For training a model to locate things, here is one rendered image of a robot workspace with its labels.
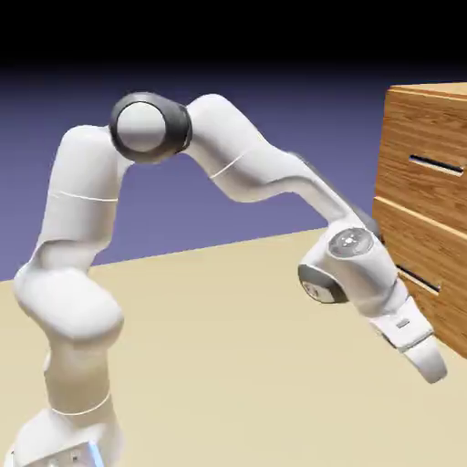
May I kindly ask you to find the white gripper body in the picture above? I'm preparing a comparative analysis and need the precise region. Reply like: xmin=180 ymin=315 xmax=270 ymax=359
xmin=400 ymin=334 xmax=449 ymax=385

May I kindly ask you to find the light wood cabinet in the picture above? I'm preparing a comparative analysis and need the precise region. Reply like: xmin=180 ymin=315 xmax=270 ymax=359
xmin=371 ymin=81 xmax=467 ymax=360

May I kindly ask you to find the wood drawer front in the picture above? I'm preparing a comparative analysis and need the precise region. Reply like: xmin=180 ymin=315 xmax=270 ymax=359
xmin=374 ymin=88 xmax=467 ymax=234
xmin=371 ymin=197 xmax=467 ymax=359

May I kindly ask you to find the slim drawer handle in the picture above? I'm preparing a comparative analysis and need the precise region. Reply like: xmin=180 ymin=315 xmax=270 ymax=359
xmin=395 ymin=264 xmax=442 ymax=296
xmin=408 ymin=154 xmax=465 ymax=179

